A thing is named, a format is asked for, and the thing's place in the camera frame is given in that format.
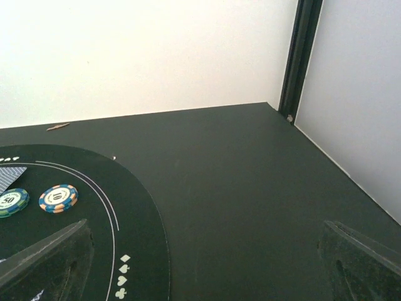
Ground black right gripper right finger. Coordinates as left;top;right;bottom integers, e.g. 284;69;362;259
318;221;400;300

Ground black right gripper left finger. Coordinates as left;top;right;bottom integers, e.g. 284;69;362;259
1;219;94;300

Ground blue white chips small blind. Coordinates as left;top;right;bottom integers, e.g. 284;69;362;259
38;184;78;214

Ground blue green fifty chips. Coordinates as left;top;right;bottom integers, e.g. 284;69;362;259
0;188;29;218

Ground round black poker mat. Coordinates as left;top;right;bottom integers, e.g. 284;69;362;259
1;145;170;300

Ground brown scrap on board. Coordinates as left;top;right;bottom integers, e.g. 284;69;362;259
46;122;70;131

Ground black corner frame post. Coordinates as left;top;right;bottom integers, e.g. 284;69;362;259
278;0;323;124

